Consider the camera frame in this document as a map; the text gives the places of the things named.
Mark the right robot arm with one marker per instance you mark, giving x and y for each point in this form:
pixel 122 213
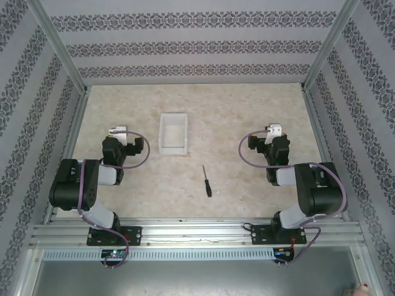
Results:
pixel 314 191

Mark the white plastic bin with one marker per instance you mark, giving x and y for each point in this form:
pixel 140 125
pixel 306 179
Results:
pixel 173 134

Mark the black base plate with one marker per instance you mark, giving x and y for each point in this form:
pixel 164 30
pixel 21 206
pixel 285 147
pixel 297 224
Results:
pixel 265 235
pixel 123 235

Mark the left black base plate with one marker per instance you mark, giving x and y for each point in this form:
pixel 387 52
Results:
pixel 123 235

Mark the black screwdriver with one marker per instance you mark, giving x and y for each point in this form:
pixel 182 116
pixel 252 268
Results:
pixel 207 184

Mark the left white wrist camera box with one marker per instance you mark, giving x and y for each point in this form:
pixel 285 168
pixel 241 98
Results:
pixel 119 132

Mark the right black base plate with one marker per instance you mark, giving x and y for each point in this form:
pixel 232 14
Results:
pixel 265 235

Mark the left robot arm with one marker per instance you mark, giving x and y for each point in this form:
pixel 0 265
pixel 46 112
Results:
pixel 92 185

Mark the right small circuit board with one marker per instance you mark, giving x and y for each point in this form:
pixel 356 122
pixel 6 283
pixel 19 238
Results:
pixel 283 253

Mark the right aluminium frame post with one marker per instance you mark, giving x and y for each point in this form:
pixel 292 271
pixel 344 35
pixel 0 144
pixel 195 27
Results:
pixel 333 43

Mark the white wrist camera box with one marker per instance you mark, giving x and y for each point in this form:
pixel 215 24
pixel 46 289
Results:
pixel 274 130
pixel 119 132

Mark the aluminium frame post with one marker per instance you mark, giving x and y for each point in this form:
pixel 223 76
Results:
pixel 58 49
pixel 333 43

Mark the left aluminium frame post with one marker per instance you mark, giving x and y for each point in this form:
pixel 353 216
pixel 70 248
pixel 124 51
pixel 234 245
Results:
pixel 58 49

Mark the aluminium mounting rail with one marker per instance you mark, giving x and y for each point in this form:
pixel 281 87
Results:
pixel 197 232

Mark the left small circuit board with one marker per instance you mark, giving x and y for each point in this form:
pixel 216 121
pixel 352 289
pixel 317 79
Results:
pixel 113 254

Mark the small circuit board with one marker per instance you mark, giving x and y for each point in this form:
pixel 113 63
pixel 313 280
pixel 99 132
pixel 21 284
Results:
pixel 283 253
pixel 113 254

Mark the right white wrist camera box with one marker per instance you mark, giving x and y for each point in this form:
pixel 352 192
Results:
pixel 274 130

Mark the person's hand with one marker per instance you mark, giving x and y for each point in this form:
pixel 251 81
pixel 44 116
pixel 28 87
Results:
pixel 358 290

